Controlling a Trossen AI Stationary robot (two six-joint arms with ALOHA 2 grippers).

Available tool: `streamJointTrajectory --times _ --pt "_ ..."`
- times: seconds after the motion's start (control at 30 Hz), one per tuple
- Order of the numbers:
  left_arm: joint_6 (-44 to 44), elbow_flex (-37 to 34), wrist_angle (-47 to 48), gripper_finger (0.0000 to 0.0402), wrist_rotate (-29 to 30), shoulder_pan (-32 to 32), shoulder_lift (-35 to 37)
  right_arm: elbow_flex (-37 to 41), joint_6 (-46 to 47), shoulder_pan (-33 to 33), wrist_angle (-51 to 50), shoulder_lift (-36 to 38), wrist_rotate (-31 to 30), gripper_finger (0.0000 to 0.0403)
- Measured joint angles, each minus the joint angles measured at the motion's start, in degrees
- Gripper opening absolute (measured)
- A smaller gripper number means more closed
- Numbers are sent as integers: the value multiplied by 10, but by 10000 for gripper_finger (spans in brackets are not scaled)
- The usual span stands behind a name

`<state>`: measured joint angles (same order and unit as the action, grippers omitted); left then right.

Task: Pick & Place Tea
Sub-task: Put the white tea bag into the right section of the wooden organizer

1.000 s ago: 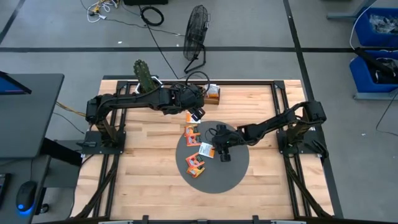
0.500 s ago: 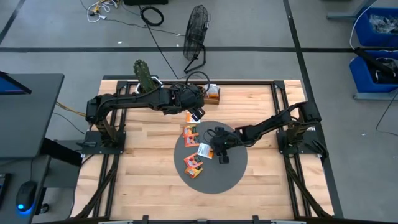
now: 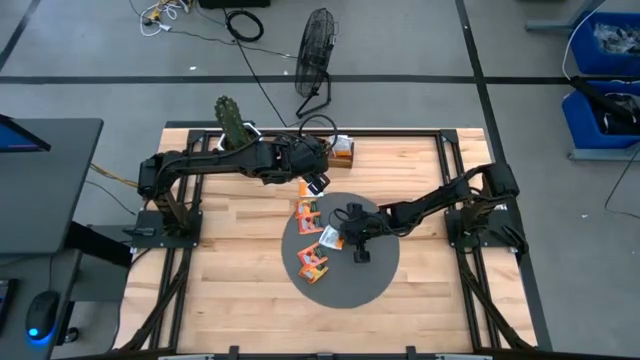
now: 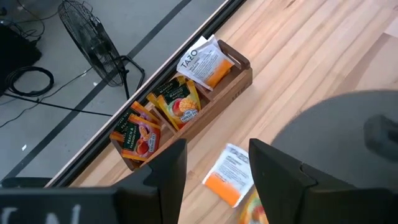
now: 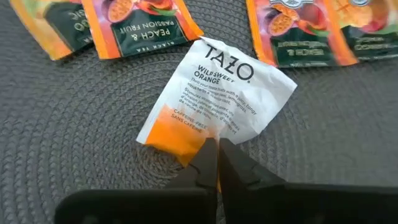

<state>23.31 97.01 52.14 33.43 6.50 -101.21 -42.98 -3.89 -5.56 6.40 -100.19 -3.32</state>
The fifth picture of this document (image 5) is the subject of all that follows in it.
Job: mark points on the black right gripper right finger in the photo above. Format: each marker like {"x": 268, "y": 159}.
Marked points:
{"x": 311, "y": 205}

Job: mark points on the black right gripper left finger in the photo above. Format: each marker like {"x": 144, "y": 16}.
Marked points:
{"x": 140, "y": 208}

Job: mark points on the white orange Tazo tea packet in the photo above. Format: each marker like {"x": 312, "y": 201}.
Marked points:
{"x": 217, "y": 93}

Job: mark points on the peach passion fruit tea packet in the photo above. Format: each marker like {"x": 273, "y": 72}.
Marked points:
{"x": 140, "y": 31}
{"x": 373, "y": 31}
{"x": 46, "y": 28}
{"x": 295, "y": 37}

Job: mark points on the round grey woven placemat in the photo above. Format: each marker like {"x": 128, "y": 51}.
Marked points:
{"x": 62, "y": 124}

